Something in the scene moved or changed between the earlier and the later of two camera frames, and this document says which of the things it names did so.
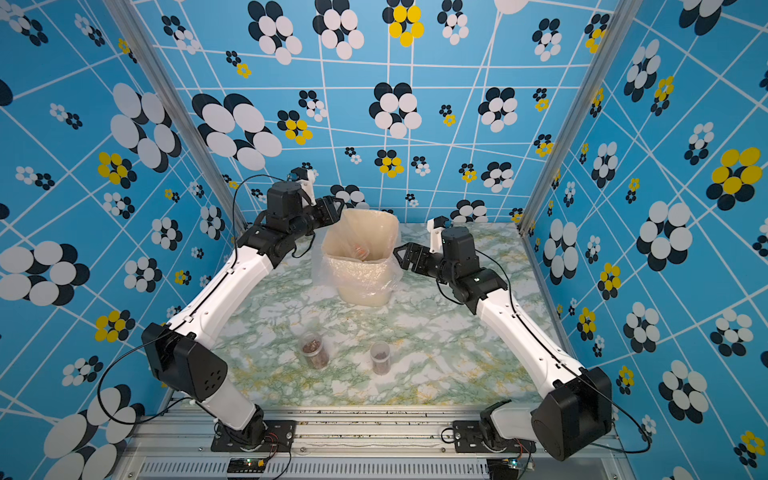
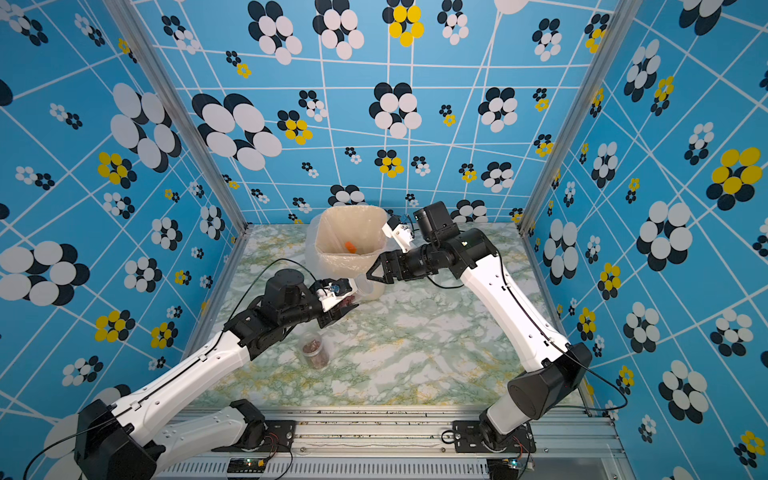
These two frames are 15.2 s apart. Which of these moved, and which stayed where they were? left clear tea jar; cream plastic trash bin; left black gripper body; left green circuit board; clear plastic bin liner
Moved: left black gripper body
Stayed: left green circuit board; clear plastic bin liner; cream plastic trash bin; left clear tea jar
